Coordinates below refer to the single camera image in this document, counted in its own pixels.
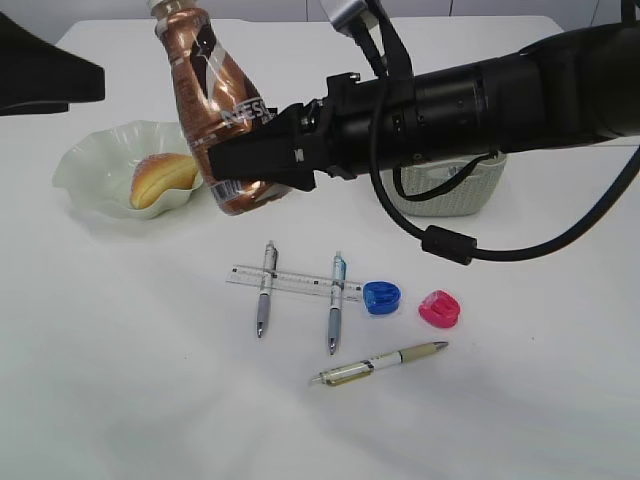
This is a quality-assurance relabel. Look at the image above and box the blue pencil sharpener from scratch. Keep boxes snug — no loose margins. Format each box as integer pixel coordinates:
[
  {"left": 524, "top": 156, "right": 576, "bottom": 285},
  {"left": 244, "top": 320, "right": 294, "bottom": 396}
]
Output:
[{"left": 363, "top": 281, "right": 402, "bottom": 316}]

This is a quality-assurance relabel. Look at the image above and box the grey grip ballpoint pen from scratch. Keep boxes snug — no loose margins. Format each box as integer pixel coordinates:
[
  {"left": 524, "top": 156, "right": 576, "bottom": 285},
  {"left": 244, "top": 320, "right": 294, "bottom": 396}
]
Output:
[{"left": 256, "top": 240, "right": 278, "bottom": 339}]

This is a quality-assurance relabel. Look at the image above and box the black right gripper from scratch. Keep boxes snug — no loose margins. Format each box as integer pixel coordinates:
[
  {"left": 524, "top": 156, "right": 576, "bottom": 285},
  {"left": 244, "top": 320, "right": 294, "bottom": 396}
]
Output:
[{"left": 207, "top": 74, "right": 420, "bottom": 192}]

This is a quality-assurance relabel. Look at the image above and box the bread bun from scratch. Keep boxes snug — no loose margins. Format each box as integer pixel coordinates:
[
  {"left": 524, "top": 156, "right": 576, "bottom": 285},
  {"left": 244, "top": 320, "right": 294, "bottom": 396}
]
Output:
[{"left": 130, "top": 153, "right": 199, "bottom": 209}]

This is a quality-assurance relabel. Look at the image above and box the pale green wavy plate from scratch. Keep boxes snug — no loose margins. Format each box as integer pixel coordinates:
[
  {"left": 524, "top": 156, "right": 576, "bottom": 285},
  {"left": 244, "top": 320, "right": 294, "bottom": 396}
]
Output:
[{"left": 52, "top": 120, "right": 204, "bottom": 220}]

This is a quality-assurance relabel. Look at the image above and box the light green woven basket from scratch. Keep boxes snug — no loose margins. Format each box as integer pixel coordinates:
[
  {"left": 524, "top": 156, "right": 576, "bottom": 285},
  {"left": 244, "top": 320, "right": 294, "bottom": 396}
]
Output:
[{"left": 392, "top": 152, "right": 507, "bottom": 218}]

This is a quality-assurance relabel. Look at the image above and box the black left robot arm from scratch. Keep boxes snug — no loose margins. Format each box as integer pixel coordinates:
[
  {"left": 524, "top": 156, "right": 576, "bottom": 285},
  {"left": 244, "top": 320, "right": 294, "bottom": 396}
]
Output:
[{"left": 1, "top": 14, "right": 105, "bottom": 116}]

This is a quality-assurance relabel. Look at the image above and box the blue grip ballpoint pen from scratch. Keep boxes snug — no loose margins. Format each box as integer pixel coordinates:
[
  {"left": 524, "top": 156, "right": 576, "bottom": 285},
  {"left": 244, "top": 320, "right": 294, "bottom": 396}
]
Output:
[{"left": 327, "top": 251, "right": 346, "bottom": 355}]

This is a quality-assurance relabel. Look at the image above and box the white beige ballpoint pen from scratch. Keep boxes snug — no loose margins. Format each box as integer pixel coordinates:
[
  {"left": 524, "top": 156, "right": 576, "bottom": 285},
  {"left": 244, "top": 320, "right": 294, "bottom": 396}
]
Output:
[{"left": 310, "top": 341, "right": 449, "bottom": 387}]

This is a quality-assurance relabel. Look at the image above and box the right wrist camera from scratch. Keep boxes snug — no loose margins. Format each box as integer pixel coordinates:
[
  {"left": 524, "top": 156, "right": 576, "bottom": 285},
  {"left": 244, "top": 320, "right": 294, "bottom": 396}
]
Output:
[{"left": 320, "top": 0, "right": 378, "bottom": 30}]

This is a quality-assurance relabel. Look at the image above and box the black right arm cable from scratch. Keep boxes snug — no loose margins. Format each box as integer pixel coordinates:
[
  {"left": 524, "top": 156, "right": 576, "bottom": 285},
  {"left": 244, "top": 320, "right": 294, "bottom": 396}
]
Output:
[{"left": 349, "top": 0, "right": 640, "bottom": 267}]

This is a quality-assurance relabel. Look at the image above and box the brown Nescafe coffee bottle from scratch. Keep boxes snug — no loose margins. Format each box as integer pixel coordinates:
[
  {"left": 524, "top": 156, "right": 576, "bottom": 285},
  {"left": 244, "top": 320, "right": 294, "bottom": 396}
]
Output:
[{"left": 147, "top": 1, "right": 290, "bottom": 216}]

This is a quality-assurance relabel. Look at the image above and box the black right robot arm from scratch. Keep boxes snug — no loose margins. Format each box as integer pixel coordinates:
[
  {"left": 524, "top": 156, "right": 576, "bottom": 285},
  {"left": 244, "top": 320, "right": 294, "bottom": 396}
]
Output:
[{"left": 208, "top": 22, "right": 639, "bottom": 191}]

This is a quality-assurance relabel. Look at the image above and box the clear plastic ruler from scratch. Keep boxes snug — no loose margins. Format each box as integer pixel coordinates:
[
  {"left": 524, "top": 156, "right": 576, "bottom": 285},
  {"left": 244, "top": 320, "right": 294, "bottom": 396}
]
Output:
[{"left": 226, "top": 264, "right": 333, "bottom": 298}]

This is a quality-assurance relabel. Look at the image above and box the pink pencil sharpener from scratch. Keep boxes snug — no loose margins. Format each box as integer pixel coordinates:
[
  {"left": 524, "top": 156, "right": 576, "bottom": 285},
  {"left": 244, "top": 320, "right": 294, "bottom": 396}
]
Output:
[{"left": 418, "top": 290, "right": 461, "bottom": 329}]

